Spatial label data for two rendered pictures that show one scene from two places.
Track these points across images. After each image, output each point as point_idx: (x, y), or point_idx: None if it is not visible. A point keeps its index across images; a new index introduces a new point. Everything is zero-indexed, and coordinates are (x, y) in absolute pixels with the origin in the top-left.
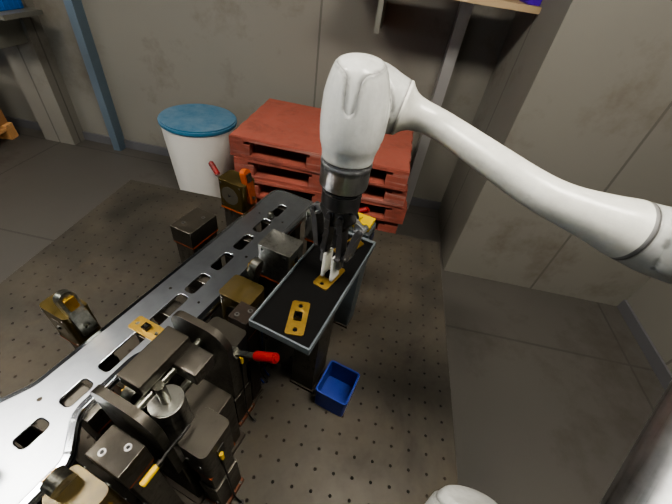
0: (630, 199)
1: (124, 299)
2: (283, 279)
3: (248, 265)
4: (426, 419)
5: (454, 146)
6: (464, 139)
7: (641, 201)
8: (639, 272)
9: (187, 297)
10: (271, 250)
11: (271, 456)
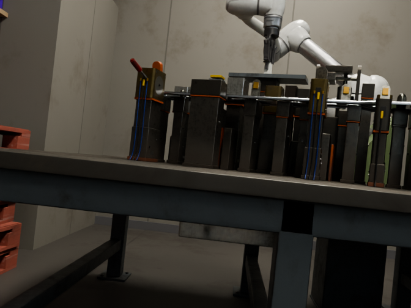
0: None
1: (233, 172)
2: (277, 74)
3: (258, 84)
4: None
5: (257, 23)
6: (259, 21)
7: None
8: (276, 57)
9: (276, 101)
10: (246, 80)
11: None
